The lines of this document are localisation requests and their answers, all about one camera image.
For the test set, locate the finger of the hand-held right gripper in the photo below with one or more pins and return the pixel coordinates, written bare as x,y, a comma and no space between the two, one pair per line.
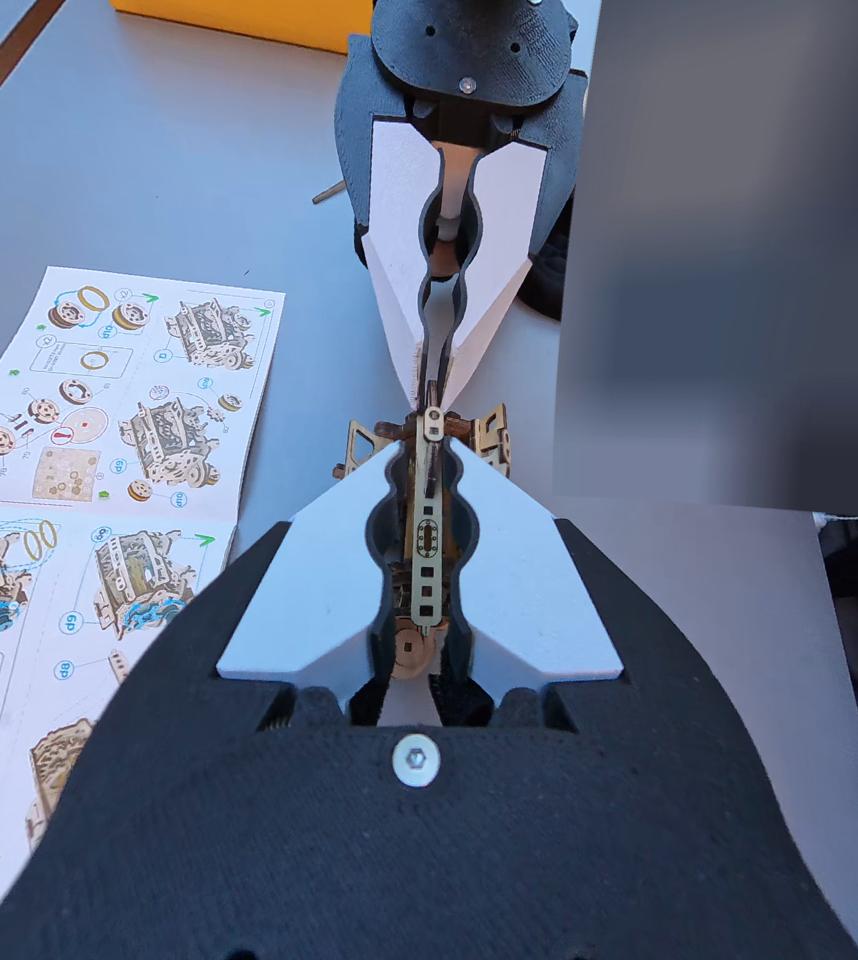
395,210
511,225

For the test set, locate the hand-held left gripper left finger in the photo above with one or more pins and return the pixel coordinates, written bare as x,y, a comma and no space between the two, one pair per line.
301,600

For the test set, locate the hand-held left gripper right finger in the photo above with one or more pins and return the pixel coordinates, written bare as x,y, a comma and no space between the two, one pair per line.
541,600

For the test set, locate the wooden slotted strip part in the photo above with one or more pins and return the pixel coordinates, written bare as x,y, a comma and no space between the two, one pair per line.
426,540

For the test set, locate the wooden mechanical model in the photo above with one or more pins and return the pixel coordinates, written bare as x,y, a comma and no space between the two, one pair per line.
492,435

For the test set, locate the person's right hand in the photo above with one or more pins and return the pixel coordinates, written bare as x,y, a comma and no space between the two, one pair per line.
447,259

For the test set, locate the thin wooden stick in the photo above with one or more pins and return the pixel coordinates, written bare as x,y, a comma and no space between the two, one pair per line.
327,192

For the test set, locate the black round mesh object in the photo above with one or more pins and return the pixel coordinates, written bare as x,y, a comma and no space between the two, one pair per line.
545,289

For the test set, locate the white instruction booklet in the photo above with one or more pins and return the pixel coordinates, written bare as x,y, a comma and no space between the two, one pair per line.
173,420

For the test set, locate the yellow plastic bin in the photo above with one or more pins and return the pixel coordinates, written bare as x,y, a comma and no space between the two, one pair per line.
248,19

